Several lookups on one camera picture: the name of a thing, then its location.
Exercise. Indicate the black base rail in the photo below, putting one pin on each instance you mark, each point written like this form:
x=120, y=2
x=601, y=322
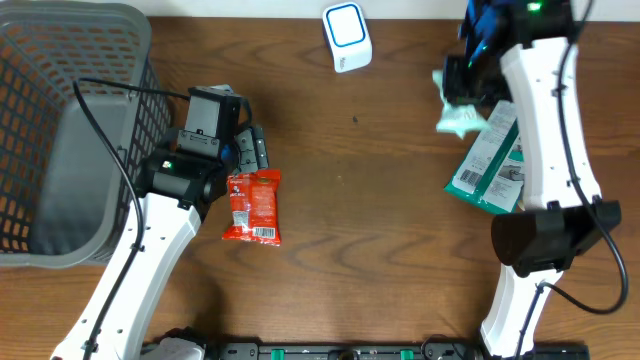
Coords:
x=435, y=349

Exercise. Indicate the red snack packet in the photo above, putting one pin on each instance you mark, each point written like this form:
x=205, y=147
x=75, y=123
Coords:
x=253, y=199

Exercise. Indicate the grey plastic shopping basket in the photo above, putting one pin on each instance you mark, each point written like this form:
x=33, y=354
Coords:
x=80, y=109

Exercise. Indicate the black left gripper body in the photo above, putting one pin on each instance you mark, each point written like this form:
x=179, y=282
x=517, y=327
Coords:
x=252, y=150

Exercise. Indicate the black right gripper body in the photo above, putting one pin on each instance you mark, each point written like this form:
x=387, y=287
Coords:
x=479, y=81

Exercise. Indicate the white barcode scanner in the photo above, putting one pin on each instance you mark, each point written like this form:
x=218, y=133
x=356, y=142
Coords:
x=347, y=36

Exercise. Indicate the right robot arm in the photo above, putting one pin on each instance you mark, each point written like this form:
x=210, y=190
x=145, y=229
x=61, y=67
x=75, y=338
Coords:
x=524, y=53

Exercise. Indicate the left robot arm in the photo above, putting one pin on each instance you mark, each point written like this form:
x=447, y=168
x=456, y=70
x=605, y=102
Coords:
x=178, y=181

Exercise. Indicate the green snack packet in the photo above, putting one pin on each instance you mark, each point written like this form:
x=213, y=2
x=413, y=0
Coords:
x=491, y=176

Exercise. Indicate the pale green wipes packet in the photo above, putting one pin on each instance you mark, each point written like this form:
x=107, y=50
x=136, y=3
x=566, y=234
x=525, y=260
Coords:
x=457, y=119

